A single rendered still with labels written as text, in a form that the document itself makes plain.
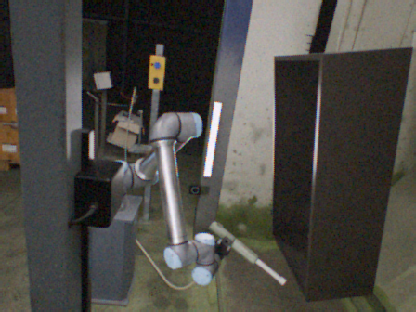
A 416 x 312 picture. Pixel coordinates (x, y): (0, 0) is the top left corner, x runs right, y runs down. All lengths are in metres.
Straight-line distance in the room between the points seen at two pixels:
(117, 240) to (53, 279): 1.39
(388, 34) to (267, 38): 0.90
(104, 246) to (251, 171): 1.30
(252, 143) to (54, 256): 2.07
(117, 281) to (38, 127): 1.71
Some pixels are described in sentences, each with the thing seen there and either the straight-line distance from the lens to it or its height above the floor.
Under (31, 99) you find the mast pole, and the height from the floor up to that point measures 1.48.
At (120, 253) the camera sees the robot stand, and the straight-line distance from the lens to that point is 1.85.
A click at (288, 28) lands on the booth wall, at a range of 2.33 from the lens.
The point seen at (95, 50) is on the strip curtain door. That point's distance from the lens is 11.72.
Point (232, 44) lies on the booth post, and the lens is 2.24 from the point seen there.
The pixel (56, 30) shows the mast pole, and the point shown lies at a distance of 0.31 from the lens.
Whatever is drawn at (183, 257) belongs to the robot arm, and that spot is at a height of 0.77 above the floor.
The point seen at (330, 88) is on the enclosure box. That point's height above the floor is 1.51.
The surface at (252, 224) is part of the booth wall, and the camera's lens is 2.66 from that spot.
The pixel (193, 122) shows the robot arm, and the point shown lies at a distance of 1.29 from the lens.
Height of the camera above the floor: 1.53
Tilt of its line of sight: 18 degrees down
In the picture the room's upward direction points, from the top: 8 degrees clockwise
